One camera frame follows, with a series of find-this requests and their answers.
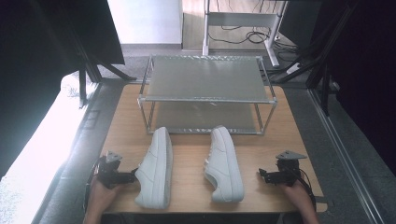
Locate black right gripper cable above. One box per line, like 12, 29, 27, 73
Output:
290, 167, 318, 213

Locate dark curtain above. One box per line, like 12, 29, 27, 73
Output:
0, 0, 126, 182
311, 0, 396, 176

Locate black floor cables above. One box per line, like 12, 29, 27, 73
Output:
207, 23, 301, 63

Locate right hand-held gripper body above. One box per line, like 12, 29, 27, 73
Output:
269, 150, 308, 188

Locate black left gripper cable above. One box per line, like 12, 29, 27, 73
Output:
82, 156, 106, 214

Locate white power strip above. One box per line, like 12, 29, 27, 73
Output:
285, 63, 302, 76

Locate black metal stand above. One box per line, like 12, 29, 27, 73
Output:
270, 0, 361, 117
69, 29, 138, 109

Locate white desk frame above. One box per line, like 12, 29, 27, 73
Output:
202, 0, 290, 68

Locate person's left hand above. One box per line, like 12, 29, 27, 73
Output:
88, 176, 124, 210

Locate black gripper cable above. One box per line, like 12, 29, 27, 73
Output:
82, 156, 106, 214
290, 167, 318, 213

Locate person's right hand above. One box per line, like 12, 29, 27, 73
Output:
280, 181, 310, 208

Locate white sneaker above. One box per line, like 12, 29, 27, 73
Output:
134, 126, 175, 210
203, 124, 246, 204

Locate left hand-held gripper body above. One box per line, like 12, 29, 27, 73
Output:
96, 150, 132, 189

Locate metal two-tier shoe rack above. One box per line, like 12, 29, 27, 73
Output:
136, 54, 278, 136

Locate aluminium floor rail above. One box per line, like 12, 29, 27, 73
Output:
307, 88, 389, 224

